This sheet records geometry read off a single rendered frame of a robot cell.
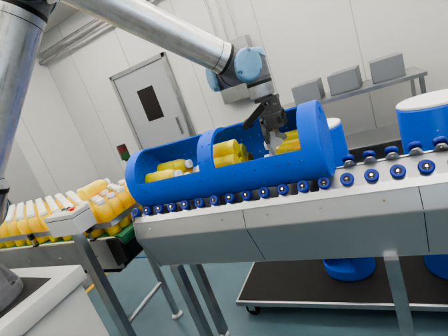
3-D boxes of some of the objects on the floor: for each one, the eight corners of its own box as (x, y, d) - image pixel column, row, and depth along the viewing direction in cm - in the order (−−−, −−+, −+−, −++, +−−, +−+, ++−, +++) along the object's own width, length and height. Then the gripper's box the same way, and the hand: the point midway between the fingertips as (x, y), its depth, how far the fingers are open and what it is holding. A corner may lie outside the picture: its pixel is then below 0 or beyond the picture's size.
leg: (227, 340, 176) (190, 251, 160) (219, 339, 178) (181, 252, 163) (231, 332, 181) (195, 245, 165) (223, 331, 183) (187, 245, 168)
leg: (429, 392, 118) (401, 261, 103) (412, 389, 121) (382, 261, 105) (426, 378, 123) (399, 251, 108) (410, 376, 126) (381, 251, 110)
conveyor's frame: (185, 383, 158) (116, 240, 136) (19, 351, 235) (-43, 256, 213) (221, 313, 199) (171, 194, 177) (69, 305, 275) (21, 221, 253)
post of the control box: (158, 392, 159) (74, 232, 134) (152, 391, 161) (69, 233, 136) (162, 385, 162) (81, 227, 138) (157, 383, 164) (76, 228, 140)
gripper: (273, 95, 97) (290, 155, 102) (281, 91, 108) (296, 145, 113) (249, 103, 101) (267, 160, 106) (259, 97, 112) (275, 150, 117)
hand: (273, 151), depth 111 cm, fingers open, 5 cm apart
